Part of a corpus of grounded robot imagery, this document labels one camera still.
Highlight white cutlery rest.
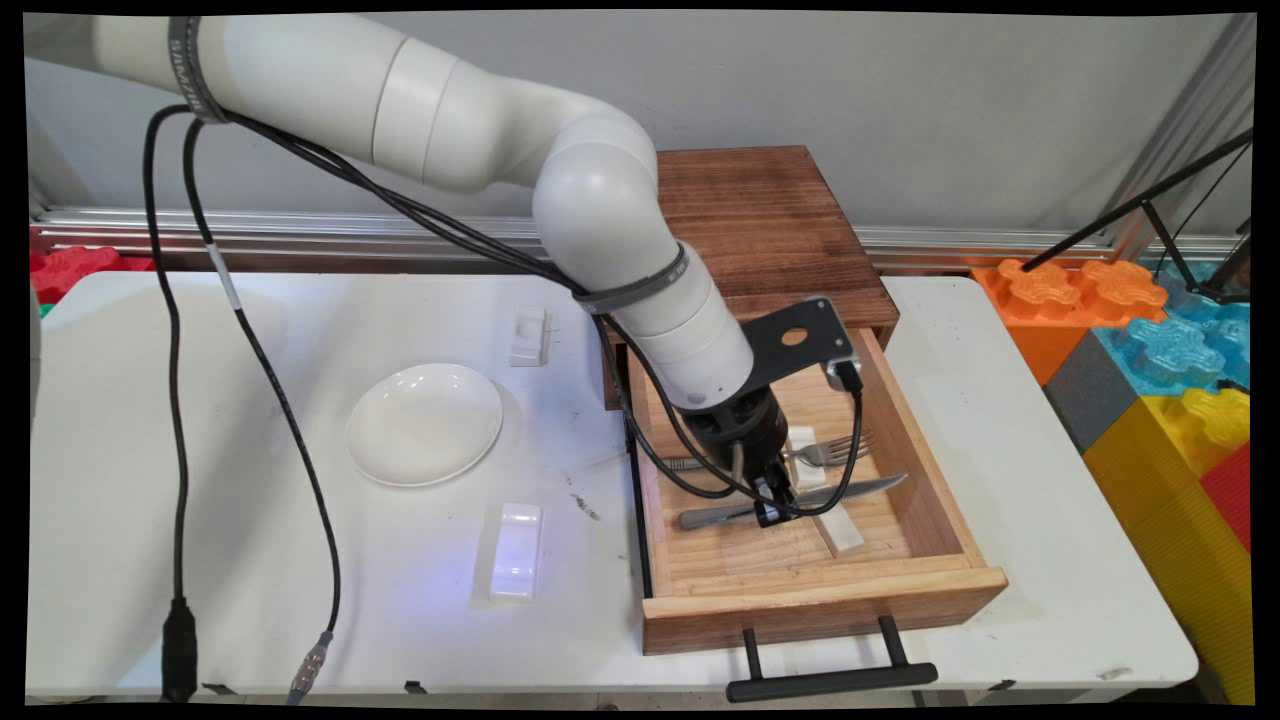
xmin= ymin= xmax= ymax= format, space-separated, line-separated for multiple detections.
xmin=489 ymin=502 xmax=544 ymax=602
xmin=786 ymin=425 xmax=830 ymax=490
xmin=508 ymin=305 xmax=551 ymax=368
xmin=812 ymin=503 xmax=867 ymax=556

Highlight black drawer handle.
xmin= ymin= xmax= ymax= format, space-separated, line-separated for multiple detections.
xmin=725 ymin=616 xmax=940 ymax=704

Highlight grey velcro cable strap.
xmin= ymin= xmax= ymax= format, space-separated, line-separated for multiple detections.
xmin=571 ymin=242 xmax=692 ymax=317
xmin=167 ymin=14 xmax=232 ymax=127

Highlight silver fork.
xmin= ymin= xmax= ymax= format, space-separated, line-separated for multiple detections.
xmin=660 ymin=429 xmax=877 ymax=473

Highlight white round plate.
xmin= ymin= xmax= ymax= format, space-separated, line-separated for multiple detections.
xmin=345 ymin=362 xmax=505 ymax=488

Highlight black tripod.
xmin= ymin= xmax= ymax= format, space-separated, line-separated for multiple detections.
xmin=1019 ymin=130 xmax=1255 ymax=309

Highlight orange foam block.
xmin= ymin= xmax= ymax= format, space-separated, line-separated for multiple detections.
xmin=971 ymin=259 xmax=1170 ymax=387

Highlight aluminium wall rail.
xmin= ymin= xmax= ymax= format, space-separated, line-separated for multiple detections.
xmin=30 ymin=207 xmax=1241 ymax=271

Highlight grey foam block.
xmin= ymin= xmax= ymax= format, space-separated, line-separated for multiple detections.
xmin=1042 ymin=331 xmax=1142 ymax=457

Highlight red foam block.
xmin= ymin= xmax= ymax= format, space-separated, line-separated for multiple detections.
xmin=1199 ymin=442 xmax=1254 ymax=557
xmin=29 ymin=246 xmax=157 ymax=305

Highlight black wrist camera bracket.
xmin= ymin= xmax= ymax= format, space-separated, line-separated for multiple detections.
xmin=739 ymin=296 xmax=864 ymax=394

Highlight colourful giant toy blocks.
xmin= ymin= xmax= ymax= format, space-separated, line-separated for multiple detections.
xmin=1082 ymin=388 xmax=1257 ymax=705

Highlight dark wooden drawer cabinet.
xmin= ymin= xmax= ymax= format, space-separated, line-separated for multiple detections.
xmin=598 ymin=146 xmax=902 ymax=412

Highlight silver table knife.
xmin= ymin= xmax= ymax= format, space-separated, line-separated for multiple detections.
xmin=677 ymin=472 xmax=910 ymax=532

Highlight blue foam block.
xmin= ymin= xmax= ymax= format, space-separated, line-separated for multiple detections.
xmin=1090 ymin=262 xmax=1253 ymax=400

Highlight light wooden drawer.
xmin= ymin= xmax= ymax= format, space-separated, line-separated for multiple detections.
xmin=624 ymin=327 xmax=1010 ymax=657

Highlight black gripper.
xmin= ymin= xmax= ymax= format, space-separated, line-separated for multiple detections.
xmin=685 ymin=384 xmax=803 ymax=530

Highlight black camera usb cable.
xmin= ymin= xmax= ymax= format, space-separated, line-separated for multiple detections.
xmin=141 ymin=104 xmax=867 ymax=705

